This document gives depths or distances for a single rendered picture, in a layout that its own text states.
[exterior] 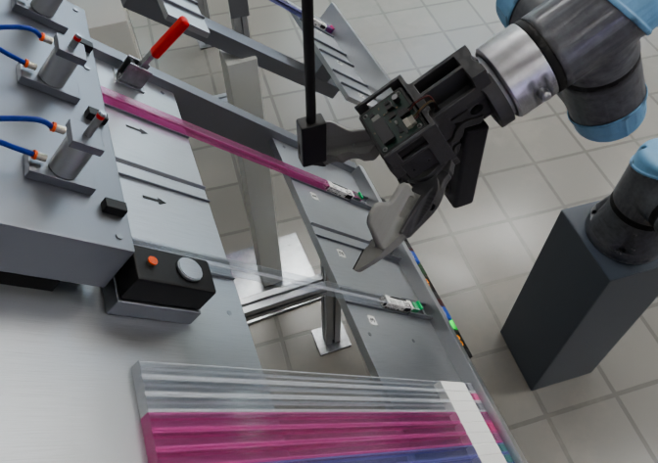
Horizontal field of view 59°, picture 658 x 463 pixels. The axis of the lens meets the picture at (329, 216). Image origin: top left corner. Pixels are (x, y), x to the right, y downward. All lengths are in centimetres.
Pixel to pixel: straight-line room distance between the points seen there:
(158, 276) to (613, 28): 42
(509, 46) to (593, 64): 7
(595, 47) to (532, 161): 163
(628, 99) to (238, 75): 74
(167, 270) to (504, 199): 163
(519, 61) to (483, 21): 224
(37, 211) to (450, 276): 148
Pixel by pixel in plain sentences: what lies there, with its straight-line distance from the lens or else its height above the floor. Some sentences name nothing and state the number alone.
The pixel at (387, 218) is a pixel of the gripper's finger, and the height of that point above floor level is 108.
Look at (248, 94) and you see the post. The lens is 120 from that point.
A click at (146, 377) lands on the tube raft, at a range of 47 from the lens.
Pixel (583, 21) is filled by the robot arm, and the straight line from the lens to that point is 55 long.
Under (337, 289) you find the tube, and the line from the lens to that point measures 72.
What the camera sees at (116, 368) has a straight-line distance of 48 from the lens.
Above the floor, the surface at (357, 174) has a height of 73.
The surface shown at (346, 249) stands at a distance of 83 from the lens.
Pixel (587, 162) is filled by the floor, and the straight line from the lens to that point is 224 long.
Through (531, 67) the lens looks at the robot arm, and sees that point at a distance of 54.
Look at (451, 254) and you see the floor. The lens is 185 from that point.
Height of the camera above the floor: 150
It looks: 52 degrees down
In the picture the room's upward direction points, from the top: straight up
